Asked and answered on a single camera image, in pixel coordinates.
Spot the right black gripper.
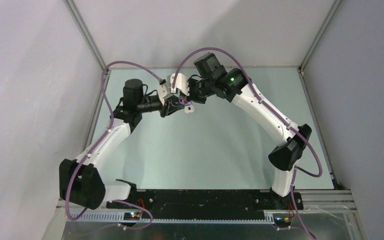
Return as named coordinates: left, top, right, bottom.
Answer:
left=180, top=77, right=215, bottom=105

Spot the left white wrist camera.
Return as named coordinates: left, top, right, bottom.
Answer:
left=156, top=82, right=174, bottom=105

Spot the purple cable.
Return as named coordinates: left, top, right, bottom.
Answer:
left=171, top=47, right=324, bottom=240
left=65, top=60, right=165, bottom=231

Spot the left circuit board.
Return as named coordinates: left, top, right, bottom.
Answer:
left=123, top=212, right=141, bottom=221

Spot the white slotted cable duct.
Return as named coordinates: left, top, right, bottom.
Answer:
left=77, top=211, right=275, bottom=225

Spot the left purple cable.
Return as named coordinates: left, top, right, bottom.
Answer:
left=65, top=60, right=165, bottom=231

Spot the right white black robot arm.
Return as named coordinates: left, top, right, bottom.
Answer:
left=189, top=52, right=312, bottom=209

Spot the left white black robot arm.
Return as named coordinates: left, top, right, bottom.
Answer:
left=59, top=76, right=190, bottom=210

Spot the right circuit board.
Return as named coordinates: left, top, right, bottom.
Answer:
left=273, top=217, right=294, bottom=223

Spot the purple charging case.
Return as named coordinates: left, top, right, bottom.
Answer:
left=178, top=97, right=193, bottom=107

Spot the circuit board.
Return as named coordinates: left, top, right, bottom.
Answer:
left=123, top=212, right=141, bottom=221
left=273, top=217, right=294, bottom=223

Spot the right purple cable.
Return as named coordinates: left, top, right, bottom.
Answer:
left=171, top=47, right=324, bottom=240

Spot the white earbud charging case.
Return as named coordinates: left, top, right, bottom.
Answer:
left=184, top=105, right=195, bottom=114

